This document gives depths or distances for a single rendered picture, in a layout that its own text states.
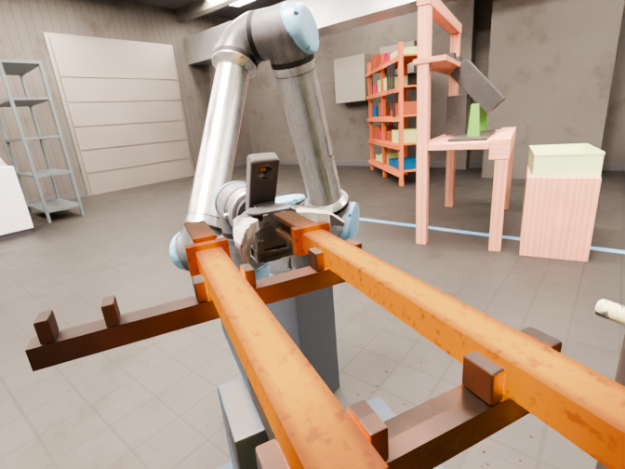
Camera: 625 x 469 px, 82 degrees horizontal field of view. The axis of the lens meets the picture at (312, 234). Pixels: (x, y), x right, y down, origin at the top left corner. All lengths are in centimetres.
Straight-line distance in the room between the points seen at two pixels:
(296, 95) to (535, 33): 555
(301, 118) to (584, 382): 91
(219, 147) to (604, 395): 82
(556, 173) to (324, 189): 221
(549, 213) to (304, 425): 300
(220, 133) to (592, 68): 571
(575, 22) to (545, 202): 362
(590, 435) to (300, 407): 13
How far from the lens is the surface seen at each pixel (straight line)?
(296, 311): 132
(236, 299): 29
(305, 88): 101
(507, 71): 640
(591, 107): 625
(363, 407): 19
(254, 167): 56
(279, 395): 20
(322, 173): 111
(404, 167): 601
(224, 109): 94
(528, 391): 23
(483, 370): 22
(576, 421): 22
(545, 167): 308
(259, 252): 56
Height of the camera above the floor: 114
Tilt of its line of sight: 18 degrees down
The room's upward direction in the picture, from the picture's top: 5 degrees counter-clockwise
